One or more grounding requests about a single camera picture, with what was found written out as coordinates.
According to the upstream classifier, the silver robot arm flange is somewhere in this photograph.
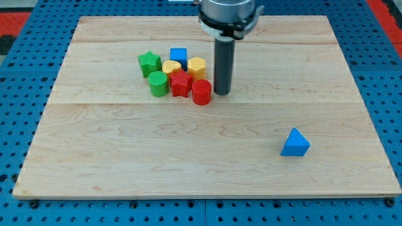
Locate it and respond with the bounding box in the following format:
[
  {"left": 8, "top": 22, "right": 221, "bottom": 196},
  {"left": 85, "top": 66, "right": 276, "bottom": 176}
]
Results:
[{"left": 198, "top": 0, "right": 264, "bottom": 41}]

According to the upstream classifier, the blue triangle block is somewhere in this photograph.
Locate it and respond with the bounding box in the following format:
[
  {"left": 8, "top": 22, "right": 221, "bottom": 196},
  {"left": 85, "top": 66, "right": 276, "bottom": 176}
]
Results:
[{"left": 281, "top": 127, "right": 311, "bottom": 156}]

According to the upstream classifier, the red cylinder block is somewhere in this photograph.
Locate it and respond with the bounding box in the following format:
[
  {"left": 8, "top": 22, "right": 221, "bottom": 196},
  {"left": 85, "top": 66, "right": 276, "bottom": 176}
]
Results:
[{"left": 192, "top": 79, "right": 212, "bottom": 105}]

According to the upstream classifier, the red star block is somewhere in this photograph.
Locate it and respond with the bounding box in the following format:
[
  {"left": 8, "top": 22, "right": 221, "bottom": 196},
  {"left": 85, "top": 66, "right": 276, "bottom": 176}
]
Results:
[{"left": 170, "top": 70, "right": 193, "bottom": 97}]

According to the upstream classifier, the yellow hexagon block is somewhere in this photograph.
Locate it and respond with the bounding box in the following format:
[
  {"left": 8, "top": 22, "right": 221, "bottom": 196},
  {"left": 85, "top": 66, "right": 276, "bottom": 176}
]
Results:
[{"left": 187, "top": 57, "right": 206, "bottom": 81}]

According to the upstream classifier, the green cylinder block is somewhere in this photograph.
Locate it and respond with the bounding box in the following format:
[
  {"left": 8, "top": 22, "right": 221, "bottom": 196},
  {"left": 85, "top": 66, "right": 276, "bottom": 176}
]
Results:
[{"left": 148, "top": 71, "right": 169, "bottom": 97}]

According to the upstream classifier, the yellow heart block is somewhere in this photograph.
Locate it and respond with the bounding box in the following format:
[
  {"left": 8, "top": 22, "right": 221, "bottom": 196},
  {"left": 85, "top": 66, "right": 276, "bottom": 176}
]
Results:
[{"left": 162, "top": 60, "right": 182, "bottom": 82}]

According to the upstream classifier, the blue cube block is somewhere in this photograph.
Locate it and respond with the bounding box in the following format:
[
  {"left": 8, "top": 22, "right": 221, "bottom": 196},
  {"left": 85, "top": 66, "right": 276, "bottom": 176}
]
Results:
[{"left": 170, "top": 48, "right": 188, "bottom": 71}]

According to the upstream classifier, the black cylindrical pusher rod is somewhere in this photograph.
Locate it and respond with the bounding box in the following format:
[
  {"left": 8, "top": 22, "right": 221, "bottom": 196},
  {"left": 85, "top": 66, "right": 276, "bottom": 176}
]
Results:
[{"left": 214, "top": 40, "right": 236, "bottom": 95}]

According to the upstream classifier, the green star block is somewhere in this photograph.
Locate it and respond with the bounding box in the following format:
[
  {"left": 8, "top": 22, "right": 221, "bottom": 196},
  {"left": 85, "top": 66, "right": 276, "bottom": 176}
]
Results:
[{"left": 138, "top": 51, "right": 162, "bottom": 78}]

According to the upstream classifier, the light wooden board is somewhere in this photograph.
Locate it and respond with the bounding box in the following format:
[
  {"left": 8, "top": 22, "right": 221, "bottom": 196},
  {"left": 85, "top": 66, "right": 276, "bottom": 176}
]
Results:
[{"left": 13, "top": 16, "right": 401, "bottom": 200}]

